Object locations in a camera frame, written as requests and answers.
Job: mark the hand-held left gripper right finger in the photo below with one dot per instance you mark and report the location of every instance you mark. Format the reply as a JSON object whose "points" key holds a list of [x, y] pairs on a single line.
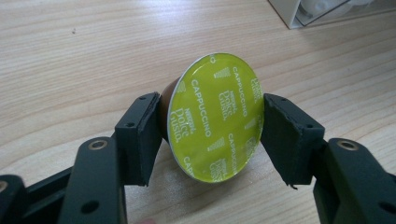
{"points": [[351, 180]]}

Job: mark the clear acrylic organizer white top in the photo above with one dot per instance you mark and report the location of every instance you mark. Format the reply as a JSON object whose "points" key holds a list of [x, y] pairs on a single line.
{"points": [[288, 14]]}

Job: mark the green lid brown pod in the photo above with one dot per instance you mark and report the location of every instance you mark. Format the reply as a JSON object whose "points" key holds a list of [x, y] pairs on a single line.
{"points": [[214, 118]]}

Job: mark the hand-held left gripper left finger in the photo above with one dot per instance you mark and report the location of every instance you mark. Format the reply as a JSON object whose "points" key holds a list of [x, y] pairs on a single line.
{"points": [[93, 180]]}

